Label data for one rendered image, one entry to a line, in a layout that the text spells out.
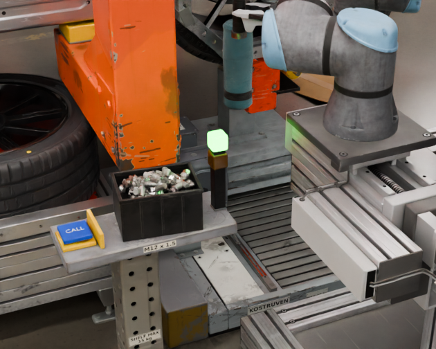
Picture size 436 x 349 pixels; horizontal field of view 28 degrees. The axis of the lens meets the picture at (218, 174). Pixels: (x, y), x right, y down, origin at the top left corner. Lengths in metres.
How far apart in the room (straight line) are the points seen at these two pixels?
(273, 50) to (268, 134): 1.34
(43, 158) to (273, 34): 0.90
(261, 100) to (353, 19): 1.12
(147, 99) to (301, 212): 0.62
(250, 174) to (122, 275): 0.91
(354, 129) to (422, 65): 2.54
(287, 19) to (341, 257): 0.47
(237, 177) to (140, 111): 0.83
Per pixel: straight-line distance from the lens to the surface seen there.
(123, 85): 2.10
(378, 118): 1.72
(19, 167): 2.35
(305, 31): 1.69
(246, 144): 2.96
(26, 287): 2.41
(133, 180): 2.08
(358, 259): 1.55
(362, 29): 1.66
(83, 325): 2.56
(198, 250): 2.67
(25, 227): 2.31
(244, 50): 2.54
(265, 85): 2.76
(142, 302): 2.20
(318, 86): 3.92
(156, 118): 2.17
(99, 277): 2.46
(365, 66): 1.68
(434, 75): 4.15
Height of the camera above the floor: 1.62
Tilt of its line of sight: 30 degrees down
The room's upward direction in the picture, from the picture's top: 1 degrees counter-clockwise
